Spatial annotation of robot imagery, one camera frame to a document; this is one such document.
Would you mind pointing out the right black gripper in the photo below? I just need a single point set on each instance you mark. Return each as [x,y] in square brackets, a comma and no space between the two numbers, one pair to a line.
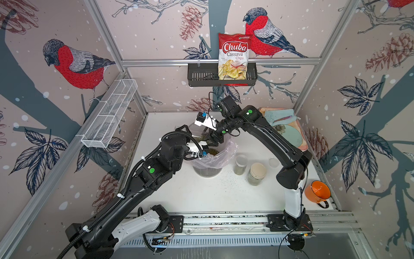
[213,136]

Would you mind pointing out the clear jar lid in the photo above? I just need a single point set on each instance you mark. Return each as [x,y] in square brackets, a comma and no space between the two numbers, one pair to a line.
[273,162]

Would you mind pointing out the tall clear bean jar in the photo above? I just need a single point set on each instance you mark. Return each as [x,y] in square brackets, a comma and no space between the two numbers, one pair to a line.
[200,134]

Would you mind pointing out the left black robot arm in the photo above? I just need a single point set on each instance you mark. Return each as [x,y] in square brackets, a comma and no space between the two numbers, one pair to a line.
[100,236]

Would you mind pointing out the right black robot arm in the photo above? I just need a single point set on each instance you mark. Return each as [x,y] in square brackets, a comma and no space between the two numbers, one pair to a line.
[294,172]

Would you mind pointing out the mung beans in bin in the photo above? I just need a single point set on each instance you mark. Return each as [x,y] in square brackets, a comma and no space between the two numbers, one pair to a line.
[213,152]

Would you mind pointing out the short clear bean jar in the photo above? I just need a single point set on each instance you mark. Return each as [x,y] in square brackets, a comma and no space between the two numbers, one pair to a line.
[241,162]

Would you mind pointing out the mesh waste bin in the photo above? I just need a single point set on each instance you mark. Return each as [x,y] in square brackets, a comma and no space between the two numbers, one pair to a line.
[208,172]

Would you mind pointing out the beige lidded bean jar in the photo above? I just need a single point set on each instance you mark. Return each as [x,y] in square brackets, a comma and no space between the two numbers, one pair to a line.
[256,174]

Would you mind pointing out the teal folded cloth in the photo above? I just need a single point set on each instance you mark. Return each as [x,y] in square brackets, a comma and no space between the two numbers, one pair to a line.
[280,117]

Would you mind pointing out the teal plate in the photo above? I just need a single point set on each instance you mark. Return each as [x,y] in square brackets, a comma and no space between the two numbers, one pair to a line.
[291,134]

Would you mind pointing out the red Chuba chips bag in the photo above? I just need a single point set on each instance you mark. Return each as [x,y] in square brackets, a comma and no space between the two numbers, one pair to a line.
[233,56]

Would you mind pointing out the orange mug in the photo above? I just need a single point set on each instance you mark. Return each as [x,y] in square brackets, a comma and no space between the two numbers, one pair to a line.
[318,193]

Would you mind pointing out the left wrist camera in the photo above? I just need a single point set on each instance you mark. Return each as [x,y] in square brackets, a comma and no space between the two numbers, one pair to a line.
[196,152]

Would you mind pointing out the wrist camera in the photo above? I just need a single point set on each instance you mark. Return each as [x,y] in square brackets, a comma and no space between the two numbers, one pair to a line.
[196,152]
[203,119]

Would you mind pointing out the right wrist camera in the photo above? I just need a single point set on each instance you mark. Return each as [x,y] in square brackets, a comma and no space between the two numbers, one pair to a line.
[203,119]

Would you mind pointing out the black wall basket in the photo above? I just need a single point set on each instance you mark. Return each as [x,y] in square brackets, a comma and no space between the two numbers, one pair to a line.
[206,74]

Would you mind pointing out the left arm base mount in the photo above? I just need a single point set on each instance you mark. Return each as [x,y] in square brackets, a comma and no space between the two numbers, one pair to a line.
[174,224]

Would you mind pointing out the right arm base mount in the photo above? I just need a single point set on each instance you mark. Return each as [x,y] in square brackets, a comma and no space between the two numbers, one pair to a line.
[281,223]

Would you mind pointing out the white wire mesh shelf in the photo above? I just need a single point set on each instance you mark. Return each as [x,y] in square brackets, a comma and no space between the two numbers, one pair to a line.
[106,122]

